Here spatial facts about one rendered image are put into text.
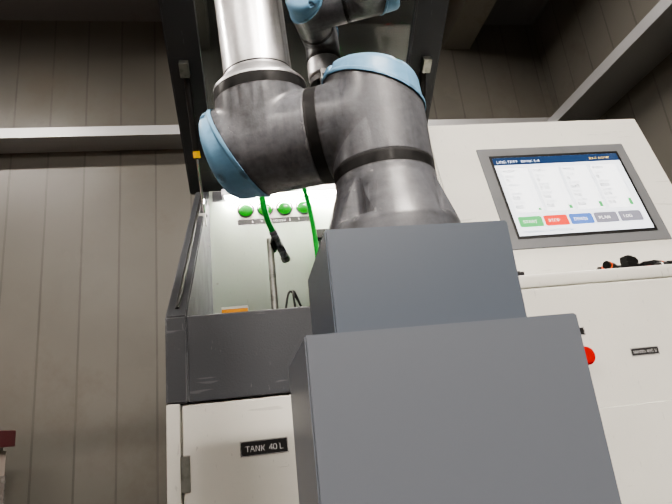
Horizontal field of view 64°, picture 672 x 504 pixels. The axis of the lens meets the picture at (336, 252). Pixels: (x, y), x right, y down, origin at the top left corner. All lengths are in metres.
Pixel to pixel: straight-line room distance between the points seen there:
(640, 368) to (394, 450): 0.89
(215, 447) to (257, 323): 0.23
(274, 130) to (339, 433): 0.34
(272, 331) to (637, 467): 0.74
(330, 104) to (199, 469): 0.69
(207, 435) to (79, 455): 2.13
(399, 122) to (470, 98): 3.33
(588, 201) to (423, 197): 1.16
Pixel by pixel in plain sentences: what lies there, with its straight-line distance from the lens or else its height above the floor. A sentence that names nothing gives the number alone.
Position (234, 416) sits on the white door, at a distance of 1.04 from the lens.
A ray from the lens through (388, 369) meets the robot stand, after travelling 0.45.
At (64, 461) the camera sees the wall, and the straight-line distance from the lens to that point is 3.16.
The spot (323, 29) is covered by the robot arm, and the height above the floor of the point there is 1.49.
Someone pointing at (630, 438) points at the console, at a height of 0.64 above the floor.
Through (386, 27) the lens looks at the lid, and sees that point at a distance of 1.58.
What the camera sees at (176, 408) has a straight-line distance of 1.05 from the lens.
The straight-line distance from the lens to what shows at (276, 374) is 1.04.
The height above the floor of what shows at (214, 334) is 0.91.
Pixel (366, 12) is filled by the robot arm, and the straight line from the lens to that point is 1.16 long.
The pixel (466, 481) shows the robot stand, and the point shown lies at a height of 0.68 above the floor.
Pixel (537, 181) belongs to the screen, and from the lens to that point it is 1.66.
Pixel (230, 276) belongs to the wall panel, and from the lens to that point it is 1.64.
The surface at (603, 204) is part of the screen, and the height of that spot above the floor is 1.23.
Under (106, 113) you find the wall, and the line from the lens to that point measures 3.66.
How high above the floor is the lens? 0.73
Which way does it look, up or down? 17 degrees up
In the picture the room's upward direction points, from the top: 6 degrees counter-clockwise
